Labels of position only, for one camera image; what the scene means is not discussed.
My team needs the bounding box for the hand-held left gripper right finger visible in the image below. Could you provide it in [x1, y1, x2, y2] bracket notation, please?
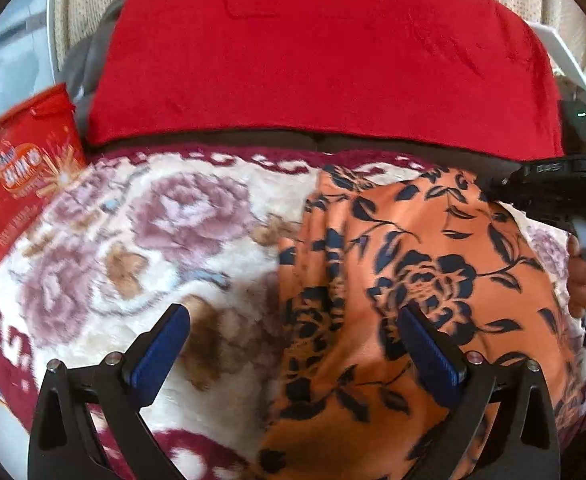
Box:
[400, 304, 562, 480]

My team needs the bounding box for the white appliance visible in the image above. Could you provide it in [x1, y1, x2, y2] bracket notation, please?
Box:
[0, 7, 61, 133]

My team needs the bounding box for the red printed bag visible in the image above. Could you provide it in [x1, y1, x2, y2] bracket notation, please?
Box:
[0, 82, 90, 273]

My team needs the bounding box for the white ledge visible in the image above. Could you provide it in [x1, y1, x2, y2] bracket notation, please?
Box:
[533, 22, 586, 97]

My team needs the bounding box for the red fleece cloth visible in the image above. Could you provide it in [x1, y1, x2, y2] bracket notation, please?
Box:
[85, 0, 566, 158]

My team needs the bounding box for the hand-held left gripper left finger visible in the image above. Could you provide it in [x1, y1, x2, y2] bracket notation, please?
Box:
[28, 304, 192, 480]

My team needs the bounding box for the floral plush blanket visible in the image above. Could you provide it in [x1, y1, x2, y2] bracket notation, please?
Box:
[0, 147, 586, 480]

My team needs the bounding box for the orange floral garment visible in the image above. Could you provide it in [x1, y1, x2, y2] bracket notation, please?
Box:
[258, 165, 581, 480]

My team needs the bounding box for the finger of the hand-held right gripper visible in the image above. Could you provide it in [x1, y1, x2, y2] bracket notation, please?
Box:
[487, 170, 528, 202]

